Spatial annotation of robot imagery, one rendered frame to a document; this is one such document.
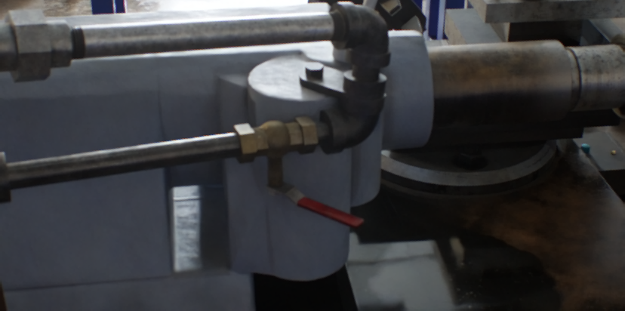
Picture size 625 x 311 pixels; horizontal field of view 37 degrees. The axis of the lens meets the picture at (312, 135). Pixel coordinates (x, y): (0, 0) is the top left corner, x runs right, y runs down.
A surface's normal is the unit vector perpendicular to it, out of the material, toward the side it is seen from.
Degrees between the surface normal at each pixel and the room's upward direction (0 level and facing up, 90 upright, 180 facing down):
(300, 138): 68
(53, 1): 0
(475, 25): 0
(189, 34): 63
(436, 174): 50
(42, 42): 56
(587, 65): 42
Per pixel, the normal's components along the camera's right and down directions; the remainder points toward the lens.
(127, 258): 0.13, 0.07
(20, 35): 0.43, -0.14
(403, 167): -0.43, -0.26
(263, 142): 0.37, 0.07
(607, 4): 0.11, 0.48
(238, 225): -0.59, 0.20
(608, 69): 0.11, -0.14
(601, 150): 0.00, -0.88
